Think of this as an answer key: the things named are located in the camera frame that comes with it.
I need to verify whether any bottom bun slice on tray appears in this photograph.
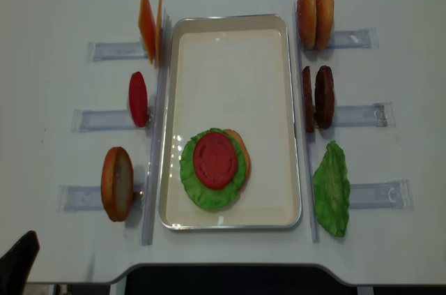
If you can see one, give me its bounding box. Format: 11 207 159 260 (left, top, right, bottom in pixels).
224 129 251 190

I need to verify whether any clear right bun holder track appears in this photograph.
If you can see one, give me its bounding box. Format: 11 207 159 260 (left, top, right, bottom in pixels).
325 27 379 50

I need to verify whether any clear left bun holder track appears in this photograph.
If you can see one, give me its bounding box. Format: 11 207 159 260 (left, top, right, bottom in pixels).
56 183 146 213

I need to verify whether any clear right long rail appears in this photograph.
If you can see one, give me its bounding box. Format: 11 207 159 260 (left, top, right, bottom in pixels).
293 1 320 243

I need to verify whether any clear cheese holder track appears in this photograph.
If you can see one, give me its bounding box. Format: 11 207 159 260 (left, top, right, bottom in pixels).
87 42 148 61

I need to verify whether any red tomato slice in holder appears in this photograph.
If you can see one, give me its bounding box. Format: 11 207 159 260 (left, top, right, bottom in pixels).
128 71 148 128

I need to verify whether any clear patty holder track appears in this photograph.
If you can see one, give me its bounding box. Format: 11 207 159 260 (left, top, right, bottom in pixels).
332 103 396 128

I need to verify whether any clear left long rail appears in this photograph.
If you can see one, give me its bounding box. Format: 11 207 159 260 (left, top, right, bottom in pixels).
141 10 172 246

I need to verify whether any white rectangular metal tray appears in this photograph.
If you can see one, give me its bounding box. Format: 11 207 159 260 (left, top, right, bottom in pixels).
158 14 302 231

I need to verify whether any clear bun holder track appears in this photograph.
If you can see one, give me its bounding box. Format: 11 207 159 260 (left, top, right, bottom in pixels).
56 183 146 213
325 27 379 50

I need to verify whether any bun top inner right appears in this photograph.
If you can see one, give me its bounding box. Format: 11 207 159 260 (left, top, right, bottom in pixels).
296 0 316 48

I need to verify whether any clear long rail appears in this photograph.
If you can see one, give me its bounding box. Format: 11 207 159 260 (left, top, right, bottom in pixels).
141 10 172 246
293 1 320 243

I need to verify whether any red tomato slice on tray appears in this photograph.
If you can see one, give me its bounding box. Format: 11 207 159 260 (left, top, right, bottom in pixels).
192 132 238 190

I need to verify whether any bun slice in left holder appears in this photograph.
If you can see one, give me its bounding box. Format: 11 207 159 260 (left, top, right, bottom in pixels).
100 146 133 222

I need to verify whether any bun top outer right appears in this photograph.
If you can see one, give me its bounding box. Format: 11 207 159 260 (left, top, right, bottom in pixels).
315 0 334 50

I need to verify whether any green lettuce leaf on tray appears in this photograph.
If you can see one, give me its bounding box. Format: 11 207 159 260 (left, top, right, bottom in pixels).
180 128 245 211

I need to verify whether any black chair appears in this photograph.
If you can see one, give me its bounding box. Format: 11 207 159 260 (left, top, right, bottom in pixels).
0 231 40 294

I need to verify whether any brown meat patty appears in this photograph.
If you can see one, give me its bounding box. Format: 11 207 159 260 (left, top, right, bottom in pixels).
315 66 335 129
302 66 314 133

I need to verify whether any clear tomato holder track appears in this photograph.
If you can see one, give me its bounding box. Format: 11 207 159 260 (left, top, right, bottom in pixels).
71 109 153 133

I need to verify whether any clear lettuce holder track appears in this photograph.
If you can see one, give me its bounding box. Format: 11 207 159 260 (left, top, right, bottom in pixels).
349 180 412 210

